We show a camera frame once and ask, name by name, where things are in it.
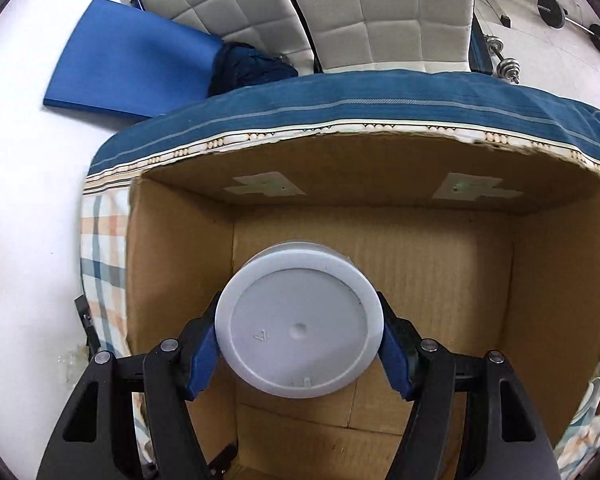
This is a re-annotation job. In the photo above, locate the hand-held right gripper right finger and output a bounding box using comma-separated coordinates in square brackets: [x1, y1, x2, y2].
[376, 292, 564, 480]

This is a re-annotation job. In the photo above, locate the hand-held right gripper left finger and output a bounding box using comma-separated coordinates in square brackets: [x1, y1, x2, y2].
[36, 292, 227, 480]

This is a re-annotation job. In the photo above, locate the cardboard box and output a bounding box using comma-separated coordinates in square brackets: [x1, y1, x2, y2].
[125, 130, 600, 480]

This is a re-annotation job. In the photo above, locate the white plastic jar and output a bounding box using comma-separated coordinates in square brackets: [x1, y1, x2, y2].
[215, 240, 384, 400]

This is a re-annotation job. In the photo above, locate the blue striped bedsheet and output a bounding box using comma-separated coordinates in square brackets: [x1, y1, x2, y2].
[80, 70, 600, 471]

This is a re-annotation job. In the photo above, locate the dark blue knitted cloth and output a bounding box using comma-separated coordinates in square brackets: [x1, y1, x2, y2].
[208, 42, 300, 98]

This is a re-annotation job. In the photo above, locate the blue foam mat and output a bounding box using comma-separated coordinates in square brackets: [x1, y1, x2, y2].
[43, 0, 224, 123]

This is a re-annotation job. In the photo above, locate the chrome dumbbell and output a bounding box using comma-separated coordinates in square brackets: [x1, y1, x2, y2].
[482, 34, 523, 84]

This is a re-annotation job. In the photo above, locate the white quilted cushion right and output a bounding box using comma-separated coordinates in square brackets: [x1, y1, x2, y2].
[275, 0, 477, 74]

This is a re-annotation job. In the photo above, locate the white quilted cushion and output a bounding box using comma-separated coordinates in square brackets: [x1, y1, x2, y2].
[275, 0, 477, 74]
[143, 0, 315, 75]

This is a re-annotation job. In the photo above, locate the white quilted cushion left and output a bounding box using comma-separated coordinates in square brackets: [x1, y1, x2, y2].
[143, 0, 315, 75]

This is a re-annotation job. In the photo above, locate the black barbell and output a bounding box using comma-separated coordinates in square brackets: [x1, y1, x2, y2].
[536, 0, 600, 53]

